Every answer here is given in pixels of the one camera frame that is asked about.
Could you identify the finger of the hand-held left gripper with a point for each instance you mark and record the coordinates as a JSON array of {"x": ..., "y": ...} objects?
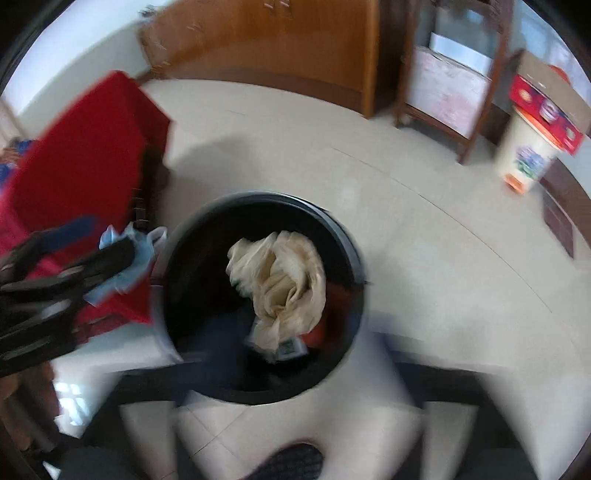
[
  {"x": 106, "y": 263},
  {"x": 60, "y": 237}
]

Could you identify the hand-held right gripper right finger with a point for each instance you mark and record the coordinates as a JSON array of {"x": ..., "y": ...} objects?
[{"x": 415, "y": 374}]

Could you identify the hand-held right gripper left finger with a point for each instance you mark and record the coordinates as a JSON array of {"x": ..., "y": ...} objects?
[{"x": 217, "y": 346}]

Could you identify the blue face mask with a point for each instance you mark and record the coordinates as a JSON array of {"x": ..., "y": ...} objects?
[{"x": 138, "y": 263}]

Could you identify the black trash bin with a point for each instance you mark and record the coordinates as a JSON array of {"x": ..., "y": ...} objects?
[{"x": 198, "y": 258}]

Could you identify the beige plastic bag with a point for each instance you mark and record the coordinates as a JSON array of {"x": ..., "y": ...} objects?
[{"x": 286, "y": 277}]

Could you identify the red plastic bag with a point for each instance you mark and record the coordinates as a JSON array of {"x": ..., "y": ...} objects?
[{"x": 336, "y": 304}]

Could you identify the red tablecloth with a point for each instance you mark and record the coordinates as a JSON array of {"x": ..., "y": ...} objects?
[{"x": 83, "y": 161}]

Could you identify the black mesh shoe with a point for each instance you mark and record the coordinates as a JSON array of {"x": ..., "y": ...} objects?
[{"x": 288, "y": 464}]

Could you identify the white flowered bin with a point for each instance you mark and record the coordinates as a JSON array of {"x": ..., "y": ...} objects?
[{"x": 524, "y": 157}]

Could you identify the brown wooden sideboard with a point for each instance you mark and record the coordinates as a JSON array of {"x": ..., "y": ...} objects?
[{"x": 277, "y": 46}]

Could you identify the pink cloth-covered box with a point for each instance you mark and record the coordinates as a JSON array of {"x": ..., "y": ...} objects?
[{"x": 448, "y": 97}]

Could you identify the tall carved wooden stand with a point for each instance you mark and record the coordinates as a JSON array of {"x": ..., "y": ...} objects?
[{"x": 406, "y": 92}]

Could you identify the open cardboard box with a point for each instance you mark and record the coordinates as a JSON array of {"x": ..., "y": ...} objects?
[{"x": 549, "y": 106}]

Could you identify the white box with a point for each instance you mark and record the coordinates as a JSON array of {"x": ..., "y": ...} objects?
[{"x": 457, "y": 50}]

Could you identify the orange object in box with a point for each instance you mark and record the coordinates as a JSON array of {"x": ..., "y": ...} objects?
[{"x": 561, "y": 74}]

